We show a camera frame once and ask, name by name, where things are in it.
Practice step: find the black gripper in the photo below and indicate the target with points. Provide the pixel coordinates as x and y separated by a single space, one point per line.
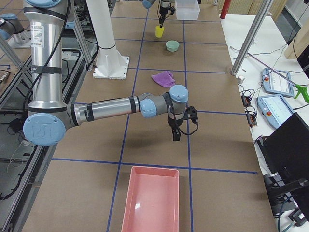
172 123
163 8

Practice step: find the yellow plastic cup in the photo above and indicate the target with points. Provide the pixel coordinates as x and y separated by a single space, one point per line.
159 30

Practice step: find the green ceramic bowl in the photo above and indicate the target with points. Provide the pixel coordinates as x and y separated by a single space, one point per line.
172 45

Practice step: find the clear plastic storage box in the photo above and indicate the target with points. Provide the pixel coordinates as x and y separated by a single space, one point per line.
187 9

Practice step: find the purple cloth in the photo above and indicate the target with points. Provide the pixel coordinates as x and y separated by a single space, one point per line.
164 79

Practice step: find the red fire extinguisher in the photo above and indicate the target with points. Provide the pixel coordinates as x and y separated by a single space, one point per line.
225 8

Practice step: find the pink plastic bin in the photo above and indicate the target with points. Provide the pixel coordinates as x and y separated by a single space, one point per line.
152 203

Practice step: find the small metal cylinder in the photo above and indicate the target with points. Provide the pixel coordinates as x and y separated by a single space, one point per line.
240 79

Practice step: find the teach pendant near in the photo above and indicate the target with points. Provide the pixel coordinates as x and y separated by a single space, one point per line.
275 109

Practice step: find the teach pendant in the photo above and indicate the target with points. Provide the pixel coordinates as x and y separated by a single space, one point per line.
275 109
275 84

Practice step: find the teach pendant far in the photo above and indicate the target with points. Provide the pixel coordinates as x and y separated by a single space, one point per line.
275 84

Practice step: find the black monitor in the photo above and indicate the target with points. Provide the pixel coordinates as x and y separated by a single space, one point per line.
286 152

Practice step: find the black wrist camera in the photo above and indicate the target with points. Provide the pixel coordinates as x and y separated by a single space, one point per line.
193 114

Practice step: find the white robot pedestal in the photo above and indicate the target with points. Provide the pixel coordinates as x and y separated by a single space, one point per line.
110 64

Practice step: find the aluminium frame post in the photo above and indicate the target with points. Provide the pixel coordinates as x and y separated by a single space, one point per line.
257 22

